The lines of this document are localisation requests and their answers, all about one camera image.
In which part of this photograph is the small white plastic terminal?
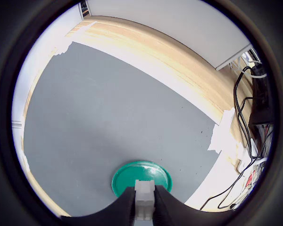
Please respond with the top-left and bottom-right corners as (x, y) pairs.
(134, 179), (156, 221)

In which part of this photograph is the round green lid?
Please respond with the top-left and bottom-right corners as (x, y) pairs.
(111, 160), (173, 199)

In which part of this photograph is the small red object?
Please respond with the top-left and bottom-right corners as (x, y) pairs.
(246, 169), (257, 188)

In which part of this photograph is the white tape piece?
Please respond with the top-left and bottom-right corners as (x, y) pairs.
(52, 20), (98, 57)
(207, 108), (237, 154)

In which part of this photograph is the dark grey mat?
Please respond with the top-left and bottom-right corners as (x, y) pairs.
(23, 41), (221, 217)

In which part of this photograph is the long white tape strip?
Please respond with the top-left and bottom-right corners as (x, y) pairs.
(70, 40), (225, 127)

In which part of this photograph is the black power adapter box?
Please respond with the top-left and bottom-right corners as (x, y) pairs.
(248, 63), (275, 127)

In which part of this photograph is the white partition panel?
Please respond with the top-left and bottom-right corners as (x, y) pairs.
(87, 0), (253, 71)

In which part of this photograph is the thin white cable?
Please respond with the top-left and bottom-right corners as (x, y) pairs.
(240, 60), (267, 80)

